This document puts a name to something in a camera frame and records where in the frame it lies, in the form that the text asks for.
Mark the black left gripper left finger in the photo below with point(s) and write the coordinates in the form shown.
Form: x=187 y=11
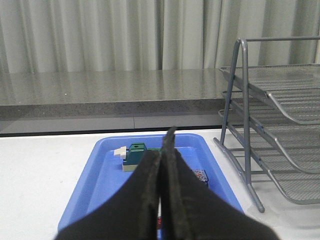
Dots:
x=130 y=214

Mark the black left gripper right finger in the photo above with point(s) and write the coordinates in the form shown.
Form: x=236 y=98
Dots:
x=190 y=211

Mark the red emergency stop push button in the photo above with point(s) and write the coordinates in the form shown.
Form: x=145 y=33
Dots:
x=202 y=176

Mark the silver mesh tray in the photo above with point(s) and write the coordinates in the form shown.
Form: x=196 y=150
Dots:
x=294 y=90
x=296 y=186
x=284 y=125

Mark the blue plastic tray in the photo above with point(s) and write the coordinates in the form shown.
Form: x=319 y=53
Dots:
x=102 y=175

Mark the green terminal block component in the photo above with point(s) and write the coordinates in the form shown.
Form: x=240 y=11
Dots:
x=132 y=156

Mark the grey stone counter ledge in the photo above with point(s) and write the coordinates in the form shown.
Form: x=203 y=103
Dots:
x=105 y=101

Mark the grey pleated curtain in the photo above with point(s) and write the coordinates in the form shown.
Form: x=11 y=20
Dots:
x=42 y=36

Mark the silver rack frame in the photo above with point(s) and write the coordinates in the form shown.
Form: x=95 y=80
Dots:
x=236 y=95

